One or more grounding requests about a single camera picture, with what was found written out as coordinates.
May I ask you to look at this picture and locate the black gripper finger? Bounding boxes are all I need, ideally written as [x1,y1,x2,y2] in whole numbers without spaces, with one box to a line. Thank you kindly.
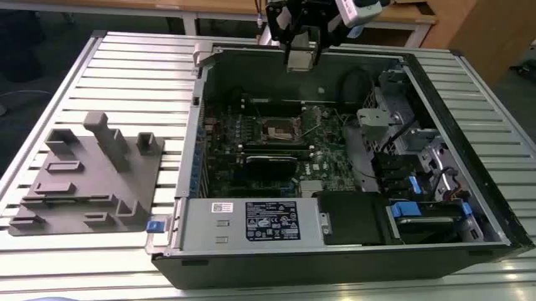
[265,0,300,73]
[311,11,336,68]

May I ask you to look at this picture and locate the silver CPU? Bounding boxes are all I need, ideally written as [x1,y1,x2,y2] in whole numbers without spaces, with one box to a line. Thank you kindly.
[285,46,315,73]

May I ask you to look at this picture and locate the CPU socket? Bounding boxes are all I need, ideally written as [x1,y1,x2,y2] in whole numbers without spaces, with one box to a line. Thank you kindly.
[257,116,307,145]

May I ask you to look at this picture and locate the black RAM slot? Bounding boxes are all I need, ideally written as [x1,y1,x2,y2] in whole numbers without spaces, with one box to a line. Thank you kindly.
[241,141,308,149]

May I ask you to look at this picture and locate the metal drive cage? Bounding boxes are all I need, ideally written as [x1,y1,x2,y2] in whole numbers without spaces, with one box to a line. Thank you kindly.
[362,69,426,157]

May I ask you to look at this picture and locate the wooden desk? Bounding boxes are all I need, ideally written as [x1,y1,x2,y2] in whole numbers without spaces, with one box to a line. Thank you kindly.
[0,0,439,48]

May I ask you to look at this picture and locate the green motherboard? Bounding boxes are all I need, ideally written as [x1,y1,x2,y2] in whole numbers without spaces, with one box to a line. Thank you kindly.
[199,95,379,200]

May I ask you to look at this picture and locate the wooden cabinet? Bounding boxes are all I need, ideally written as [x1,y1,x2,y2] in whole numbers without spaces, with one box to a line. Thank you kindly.
[420,0,536,87]

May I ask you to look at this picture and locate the black graphics card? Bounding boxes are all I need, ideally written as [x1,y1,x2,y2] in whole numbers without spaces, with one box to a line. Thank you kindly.
[244,154,299,185]

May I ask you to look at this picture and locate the silver chipset heatsink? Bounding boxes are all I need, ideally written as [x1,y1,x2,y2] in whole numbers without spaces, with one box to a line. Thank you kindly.
[298,179,326,193]

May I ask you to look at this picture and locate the black chair base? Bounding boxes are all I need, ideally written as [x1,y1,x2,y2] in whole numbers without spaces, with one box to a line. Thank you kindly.
[507,43,536,77]

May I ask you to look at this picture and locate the hard disk in blue carrier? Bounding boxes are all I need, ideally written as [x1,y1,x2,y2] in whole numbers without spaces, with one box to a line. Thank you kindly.
[386,200,471,245]

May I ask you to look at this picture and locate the black label sticker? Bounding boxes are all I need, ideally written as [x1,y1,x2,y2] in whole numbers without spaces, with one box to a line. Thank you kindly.
[243,201,299,241]

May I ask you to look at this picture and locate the grey power supply unit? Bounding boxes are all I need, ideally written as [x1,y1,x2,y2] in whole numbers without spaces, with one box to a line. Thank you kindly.
[175,197,326,251]

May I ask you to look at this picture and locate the grey parts rack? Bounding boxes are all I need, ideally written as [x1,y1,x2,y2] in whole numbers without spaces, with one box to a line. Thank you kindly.
[6,112,167,236]

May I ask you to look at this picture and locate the black PC case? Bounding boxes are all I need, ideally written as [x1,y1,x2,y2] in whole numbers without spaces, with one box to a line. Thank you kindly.
[144,42,536,291]

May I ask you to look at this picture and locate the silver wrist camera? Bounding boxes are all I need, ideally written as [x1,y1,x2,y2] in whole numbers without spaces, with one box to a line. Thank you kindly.
[334,0,384,28]

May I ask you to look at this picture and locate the grey case handle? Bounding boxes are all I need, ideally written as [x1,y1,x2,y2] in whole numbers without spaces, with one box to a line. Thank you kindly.
[191,42,216,68]

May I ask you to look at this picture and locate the silver metal bracket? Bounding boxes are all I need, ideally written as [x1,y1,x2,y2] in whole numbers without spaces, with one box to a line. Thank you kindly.
[355,107,400,141]

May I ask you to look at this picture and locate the thin black cable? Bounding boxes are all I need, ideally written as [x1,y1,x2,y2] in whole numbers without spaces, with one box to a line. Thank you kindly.
[379,120,415,159]

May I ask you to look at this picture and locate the coloured power wires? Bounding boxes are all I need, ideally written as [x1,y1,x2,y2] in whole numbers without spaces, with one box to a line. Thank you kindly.
[445,184,470,203]

